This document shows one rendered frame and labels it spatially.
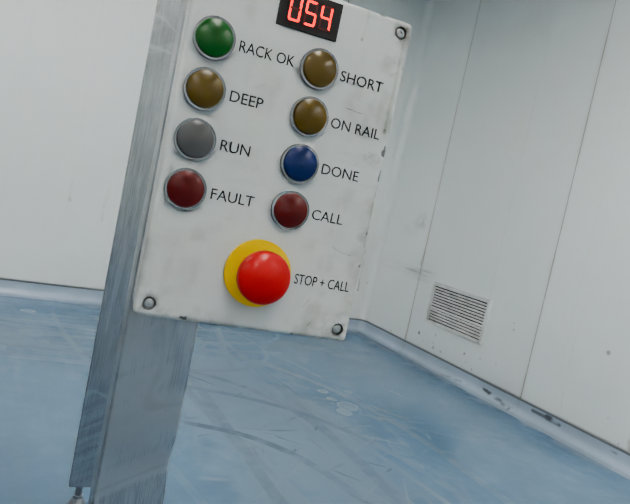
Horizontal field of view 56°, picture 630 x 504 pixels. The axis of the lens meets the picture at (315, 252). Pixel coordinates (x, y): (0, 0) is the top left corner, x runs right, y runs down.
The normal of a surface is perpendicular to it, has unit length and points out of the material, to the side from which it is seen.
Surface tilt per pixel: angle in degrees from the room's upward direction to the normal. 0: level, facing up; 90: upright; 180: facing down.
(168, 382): 90
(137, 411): 90
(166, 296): 90
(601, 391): 90
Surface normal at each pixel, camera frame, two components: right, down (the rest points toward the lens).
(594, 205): -0.87, -0.14
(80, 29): 0.44, 0.16
